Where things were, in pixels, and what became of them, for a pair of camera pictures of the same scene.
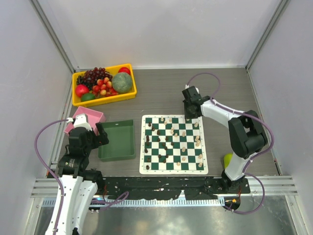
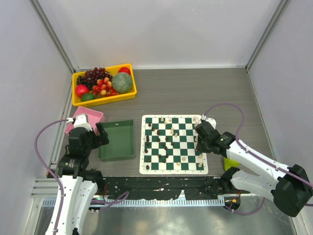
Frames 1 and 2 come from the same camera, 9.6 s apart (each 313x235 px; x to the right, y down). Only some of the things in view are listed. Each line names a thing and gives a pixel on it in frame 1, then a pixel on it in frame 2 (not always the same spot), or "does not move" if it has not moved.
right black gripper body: [188, 112] to [203, 145]
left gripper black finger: [102, 136] does not move
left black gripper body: [93, 141] does not move
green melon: [122, 82] does not move
